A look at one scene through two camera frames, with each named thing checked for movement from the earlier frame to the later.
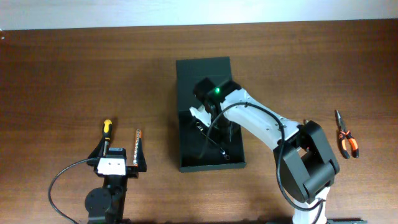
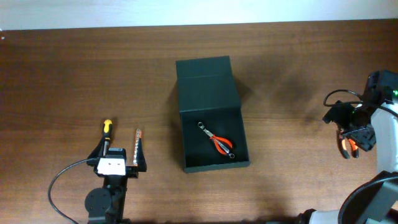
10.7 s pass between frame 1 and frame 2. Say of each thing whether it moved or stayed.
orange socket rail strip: stayed
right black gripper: moved
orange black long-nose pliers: stayed
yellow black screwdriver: stayed
